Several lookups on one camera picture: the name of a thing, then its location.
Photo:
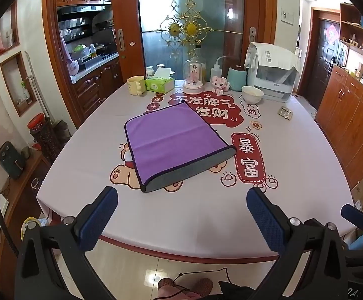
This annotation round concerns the red-lidded dark jar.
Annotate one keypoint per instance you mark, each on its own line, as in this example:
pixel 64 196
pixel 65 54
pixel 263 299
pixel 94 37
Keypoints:
pixel 47 143

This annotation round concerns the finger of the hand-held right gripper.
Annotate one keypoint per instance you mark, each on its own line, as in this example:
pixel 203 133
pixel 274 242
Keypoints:
pixel 358 217

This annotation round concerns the yellow tape roll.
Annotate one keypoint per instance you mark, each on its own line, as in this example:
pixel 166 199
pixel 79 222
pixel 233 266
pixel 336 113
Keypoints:
pixel 28 226

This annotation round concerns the white countertop appliance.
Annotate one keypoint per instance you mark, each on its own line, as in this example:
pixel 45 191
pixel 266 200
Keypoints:
pixel 275 84

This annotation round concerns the teal lidded container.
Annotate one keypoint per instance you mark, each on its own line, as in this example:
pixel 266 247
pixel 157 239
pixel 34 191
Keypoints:
pixel 236 78

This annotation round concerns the white pill bottle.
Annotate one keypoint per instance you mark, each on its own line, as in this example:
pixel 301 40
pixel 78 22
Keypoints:
pixel 149 72

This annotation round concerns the dark green air fryer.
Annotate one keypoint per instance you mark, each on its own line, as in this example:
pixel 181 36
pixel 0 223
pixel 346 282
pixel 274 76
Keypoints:
pixel 10 161

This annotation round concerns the wooden kitchen base cabinet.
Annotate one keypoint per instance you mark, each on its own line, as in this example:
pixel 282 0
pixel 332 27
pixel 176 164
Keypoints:
pixel 100 81

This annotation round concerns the clear squeeze bottle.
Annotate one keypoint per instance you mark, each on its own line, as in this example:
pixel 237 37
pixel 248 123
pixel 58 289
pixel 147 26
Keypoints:
pixel 216 72

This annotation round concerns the white bowl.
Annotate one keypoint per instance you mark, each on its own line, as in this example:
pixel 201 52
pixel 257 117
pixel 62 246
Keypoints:
pixel 252 95

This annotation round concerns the glass partition with gold ornament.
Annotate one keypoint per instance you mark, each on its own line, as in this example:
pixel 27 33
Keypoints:
pixel 190 22

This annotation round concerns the pink plush toy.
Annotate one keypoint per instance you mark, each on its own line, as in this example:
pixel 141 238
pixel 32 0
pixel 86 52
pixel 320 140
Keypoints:
pixel 220 83

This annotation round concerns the yellow mug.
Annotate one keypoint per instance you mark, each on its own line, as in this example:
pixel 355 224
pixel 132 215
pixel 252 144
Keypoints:
pixel 135 85

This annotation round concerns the printed white tablecloth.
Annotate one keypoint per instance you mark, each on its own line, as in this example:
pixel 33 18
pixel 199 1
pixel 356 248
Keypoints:
pixel 200 206

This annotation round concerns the purple and grey towel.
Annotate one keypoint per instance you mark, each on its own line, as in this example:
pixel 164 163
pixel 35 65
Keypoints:
pixel 172 140

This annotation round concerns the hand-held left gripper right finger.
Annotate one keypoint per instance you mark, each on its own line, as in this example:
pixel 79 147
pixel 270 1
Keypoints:
pixel 267 223

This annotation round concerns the red lidded jar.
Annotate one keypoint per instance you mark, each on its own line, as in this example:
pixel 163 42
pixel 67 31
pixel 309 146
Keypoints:
pixel 36 122

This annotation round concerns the pink hanging cloth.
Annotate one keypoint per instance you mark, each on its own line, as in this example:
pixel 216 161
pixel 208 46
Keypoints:
pixel 70 64

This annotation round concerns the glass dome with pink flower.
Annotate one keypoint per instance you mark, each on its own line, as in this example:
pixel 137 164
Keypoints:
pixel 193 75

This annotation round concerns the mop pole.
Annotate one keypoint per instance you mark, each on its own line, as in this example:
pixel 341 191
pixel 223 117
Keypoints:
pixel 39 87

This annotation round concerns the green tissue box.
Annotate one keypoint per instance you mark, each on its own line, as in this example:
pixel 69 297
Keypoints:
pixel 160 84

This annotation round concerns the white wall switch panel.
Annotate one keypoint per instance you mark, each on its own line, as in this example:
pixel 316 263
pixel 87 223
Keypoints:
pixel 287 15

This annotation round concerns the wooden shelf cabinet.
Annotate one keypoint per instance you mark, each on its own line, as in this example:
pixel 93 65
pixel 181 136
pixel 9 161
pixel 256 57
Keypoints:
pixel 353 109

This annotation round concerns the wooden side cabinet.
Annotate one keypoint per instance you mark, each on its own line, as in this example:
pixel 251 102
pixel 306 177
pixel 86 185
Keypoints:
pixel 22 190

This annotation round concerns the dark wooden door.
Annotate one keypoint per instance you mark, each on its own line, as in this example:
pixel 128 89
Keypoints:
pixel 323 62

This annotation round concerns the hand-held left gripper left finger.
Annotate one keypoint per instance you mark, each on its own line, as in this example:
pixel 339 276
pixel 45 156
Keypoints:
pixel 98 220

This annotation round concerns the silver blister pack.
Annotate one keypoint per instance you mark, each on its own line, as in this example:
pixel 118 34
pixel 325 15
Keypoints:
pixel 285 112

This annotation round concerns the white appliance cover cloth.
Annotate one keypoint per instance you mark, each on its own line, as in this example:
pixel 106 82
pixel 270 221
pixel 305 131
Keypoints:
pixel 272 54

